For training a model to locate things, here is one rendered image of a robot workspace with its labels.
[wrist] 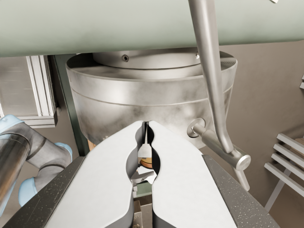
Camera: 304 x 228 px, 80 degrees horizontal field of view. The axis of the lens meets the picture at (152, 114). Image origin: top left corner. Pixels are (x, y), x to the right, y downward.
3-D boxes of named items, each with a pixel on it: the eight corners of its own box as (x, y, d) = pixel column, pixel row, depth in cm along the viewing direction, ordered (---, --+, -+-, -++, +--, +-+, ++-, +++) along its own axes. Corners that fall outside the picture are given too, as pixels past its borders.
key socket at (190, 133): (196, 119, 31) (207, 127, 28) (181, 132, 30) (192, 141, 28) (189, 106, 29) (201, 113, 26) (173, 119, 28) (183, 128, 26)
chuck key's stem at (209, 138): (192, 119, 30) (253, 162, 21) (182, 128, 30) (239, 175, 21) (187, 110, 29) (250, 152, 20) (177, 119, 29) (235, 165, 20)
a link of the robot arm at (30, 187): (24, 169, 46) (11, 198, 39) (71, 161, 49) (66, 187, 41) (34, 191, 50) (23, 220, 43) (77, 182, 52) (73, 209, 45)
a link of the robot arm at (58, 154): (50, 129, 55) (41, 153, 45) (78, 150, 60) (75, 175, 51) (31, 144, 55) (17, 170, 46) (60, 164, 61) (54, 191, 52)
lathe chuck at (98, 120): (65, 65, 44) (79, 128, 19) (176, 54, 56) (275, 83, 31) (73, 99, 49) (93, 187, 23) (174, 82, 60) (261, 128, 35)
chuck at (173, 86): (62, 50, 43) (72, 97, 18) (176, 41, 55) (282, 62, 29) (65, 65, 44) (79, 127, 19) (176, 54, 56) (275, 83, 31)
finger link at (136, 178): (151, 167, 51) (119, 173, 49) (151, 162, 50) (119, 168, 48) (155, 180, 47) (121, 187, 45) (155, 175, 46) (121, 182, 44)
